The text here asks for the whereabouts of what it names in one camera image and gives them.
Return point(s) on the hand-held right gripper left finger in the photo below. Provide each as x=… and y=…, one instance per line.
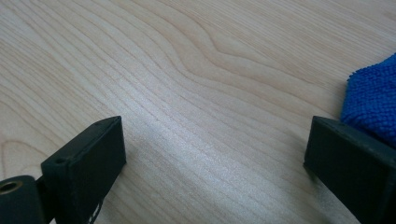
x=87, y=155

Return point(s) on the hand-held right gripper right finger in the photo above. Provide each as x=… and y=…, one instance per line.
x=351, y=161

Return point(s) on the blue microfibre towel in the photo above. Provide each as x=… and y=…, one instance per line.
x=373, y=99

